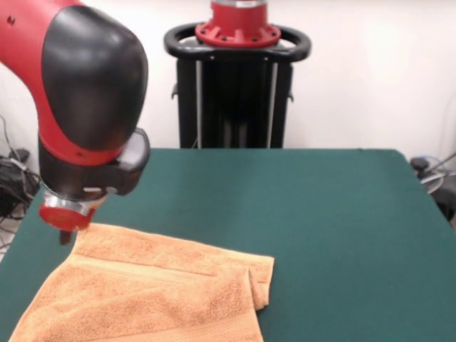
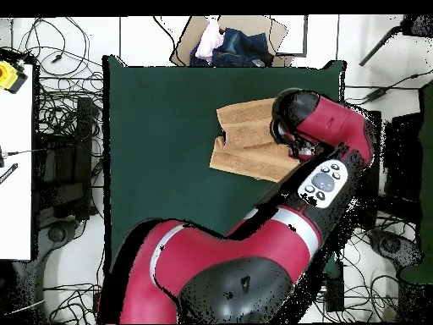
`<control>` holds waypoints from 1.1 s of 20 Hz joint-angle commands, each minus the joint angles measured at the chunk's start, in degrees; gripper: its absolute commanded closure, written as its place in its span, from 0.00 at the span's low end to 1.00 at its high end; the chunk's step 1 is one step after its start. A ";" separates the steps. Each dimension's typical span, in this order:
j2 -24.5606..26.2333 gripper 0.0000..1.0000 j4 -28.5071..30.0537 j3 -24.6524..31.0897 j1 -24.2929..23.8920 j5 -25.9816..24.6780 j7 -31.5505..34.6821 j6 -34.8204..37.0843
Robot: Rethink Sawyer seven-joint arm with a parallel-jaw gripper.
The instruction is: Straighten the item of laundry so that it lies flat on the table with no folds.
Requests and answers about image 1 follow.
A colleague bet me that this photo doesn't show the orange-brown terry towel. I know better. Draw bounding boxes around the orange-brown terry towel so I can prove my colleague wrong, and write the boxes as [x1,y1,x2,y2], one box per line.
[7,222,276,342]

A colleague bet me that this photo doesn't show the black robot pedestal with handle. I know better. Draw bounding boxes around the black robot pedestal with handle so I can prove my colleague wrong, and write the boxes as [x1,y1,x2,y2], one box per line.
[164,23,313,149]

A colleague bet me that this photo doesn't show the black cable tangle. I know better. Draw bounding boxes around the black cable tangle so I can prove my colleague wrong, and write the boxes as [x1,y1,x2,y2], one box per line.
[0,113,42,250]

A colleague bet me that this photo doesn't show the blue grey cables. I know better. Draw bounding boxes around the blue grey cables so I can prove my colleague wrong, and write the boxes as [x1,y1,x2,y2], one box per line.
[416,151,456,176]

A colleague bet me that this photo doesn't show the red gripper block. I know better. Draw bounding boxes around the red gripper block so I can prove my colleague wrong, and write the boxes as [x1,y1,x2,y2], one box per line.
[38,199,97,247]

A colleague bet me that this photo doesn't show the dark green table cloth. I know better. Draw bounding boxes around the dark green table cloth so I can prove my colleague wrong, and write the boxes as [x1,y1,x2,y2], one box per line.
[0,148,456,342]

